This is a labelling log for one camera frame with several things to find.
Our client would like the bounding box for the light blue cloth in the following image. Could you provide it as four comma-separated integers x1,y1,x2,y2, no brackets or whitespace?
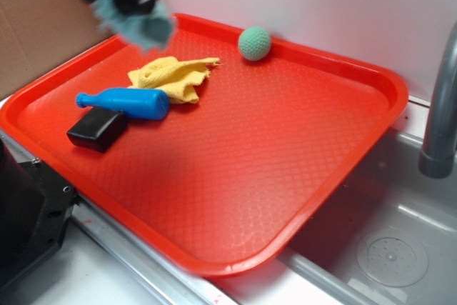
90,0,176,52

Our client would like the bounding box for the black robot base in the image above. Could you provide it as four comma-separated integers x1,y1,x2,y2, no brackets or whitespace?
1,142,76,289

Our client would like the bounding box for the yellow cloth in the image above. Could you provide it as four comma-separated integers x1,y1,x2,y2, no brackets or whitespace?
127,56,221,104

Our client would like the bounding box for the brown cardboard panel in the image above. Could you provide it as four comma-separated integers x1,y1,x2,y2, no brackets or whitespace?
1,0,111,99

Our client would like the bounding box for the blue plastic toy bottle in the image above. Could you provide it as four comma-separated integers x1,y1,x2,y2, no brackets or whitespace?
76,88,170,120

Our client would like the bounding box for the green textured ball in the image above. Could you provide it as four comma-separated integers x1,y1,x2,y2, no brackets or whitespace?
238,26,271,61

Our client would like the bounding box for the black rectangular block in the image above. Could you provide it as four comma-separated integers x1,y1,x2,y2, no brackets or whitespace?
66,106,128,153

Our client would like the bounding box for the red plastic tray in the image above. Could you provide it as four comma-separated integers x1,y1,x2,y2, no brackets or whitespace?
1,14,408,277

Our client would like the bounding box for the grey metal faucet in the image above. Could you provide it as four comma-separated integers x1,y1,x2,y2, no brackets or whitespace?
418,26,456,179

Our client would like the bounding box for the grey sink basin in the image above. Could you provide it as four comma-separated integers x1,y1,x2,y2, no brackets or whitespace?
219,130,456,304

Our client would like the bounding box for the round sink drain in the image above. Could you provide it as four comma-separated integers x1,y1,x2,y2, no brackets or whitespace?
356,229,428,288

